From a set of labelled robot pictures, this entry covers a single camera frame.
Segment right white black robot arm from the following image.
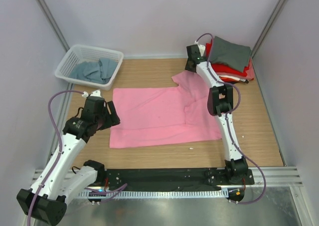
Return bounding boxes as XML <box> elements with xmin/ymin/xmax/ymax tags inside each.
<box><xmin>185</xmin><ymin>41</ymin><xmax>248</xmax><ymax>184</ymax></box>

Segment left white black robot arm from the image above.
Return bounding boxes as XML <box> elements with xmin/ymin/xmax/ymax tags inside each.
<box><xmin>16</xmin><ymin>94</ymin><xmax>120</xmax><ymax>226</ymax></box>

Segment red folded t shirt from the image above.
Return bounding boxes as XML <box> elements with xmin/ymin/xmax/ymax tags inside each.
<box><xmin>205</xmin><ymin>40</ymin><xmax>246</xmax><ymax>79</ymax></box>

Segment blue-grey t shirt in basket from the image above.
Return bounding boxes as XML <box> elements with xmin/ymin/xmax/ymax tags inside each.
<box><xmin>69</xmin><ymin>58</ymin><xmax>118</xmax><ymax>84</ymax></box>

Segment white plastic basket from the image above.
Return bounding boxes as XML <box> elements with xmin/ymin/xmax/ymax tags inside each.
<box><xmin>55</xmin><ymin>44</ymin><xmax>124</xmax><ymax>90</ymax></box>

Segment grey folded t shirt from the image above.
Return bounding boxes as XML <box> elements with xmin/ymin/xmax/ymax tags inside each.
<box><xmin>208</xmin><ymin>36</ymin><xmax>252</xmax><ymax>72</ymax></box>

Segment white folded t shirt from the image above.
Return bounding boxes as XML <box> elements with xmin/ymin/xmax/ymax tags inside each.
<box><xmin>219</xmin><ymin>75</ymin><xmax>249</xmax><ymax>84</ymax></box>

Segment light pink folded t shirt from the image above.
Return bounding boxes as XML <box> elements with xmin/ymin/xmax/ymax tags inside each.
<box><xmin>244</xmin><ymin>59</ymin><xmax>255</xmax><ymax>81</ymax></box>

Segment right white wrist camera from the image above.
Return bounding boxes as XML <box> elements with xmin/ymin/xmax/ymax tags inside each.
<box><xmin>194</xmin><ymin>41</ymin><xmax>206</xmax><ymax>56</ymax></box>

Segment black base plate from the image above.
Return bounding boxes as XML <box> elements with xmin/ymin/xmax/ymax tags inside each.
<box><xmin>105</xmin><ymin>168</ymin><xmax>255</xmax><ymax>192</ymax></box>

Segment white slotted cable duct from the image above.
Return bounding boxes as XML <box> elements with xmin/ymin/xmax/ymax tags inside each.
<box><xmin>76</xmin><ymin>189</ymin><xmax>229</xmax><ymax>200</ymax></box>

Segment aluminium front rail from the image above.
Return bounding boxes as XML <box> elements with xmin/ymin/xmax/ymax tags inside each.
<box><xmin>31</xmin><ymin>167</ymin><xmax>303</xmax><ymax>187</ymax></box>

